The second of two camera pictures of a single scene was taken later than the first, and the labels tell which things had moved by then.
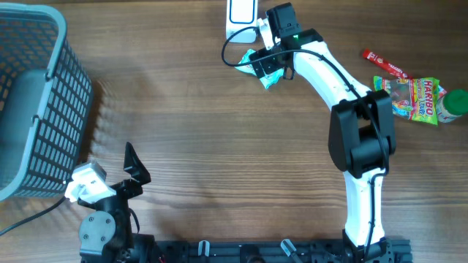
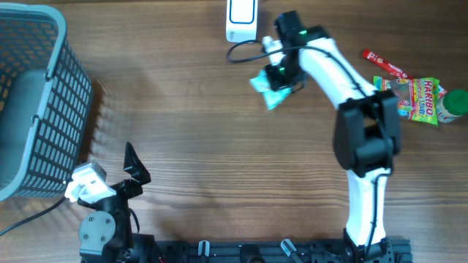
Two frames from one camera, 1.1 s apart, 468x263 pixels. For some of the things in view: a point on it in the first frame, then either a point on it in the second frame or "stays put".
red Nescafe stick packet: (385, 64) stays put
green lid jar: (453, 104) stays put
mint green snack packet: (268, 79) to (273, 98)
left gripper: (134, 167) stays put
